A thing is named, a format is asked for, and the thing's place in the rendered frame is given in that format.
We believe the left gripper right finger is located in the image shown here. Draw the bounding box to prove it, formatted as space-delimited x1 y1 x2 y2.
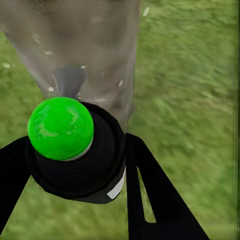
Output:
124 133 210 240

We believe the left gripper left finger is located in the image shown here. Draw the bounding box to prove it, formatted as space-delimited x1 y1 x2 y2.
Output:
0 136 30 235

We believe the pesticide atomizer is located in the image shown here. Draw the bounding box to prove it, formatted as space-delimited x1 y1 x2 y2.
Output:
24 67 127 204

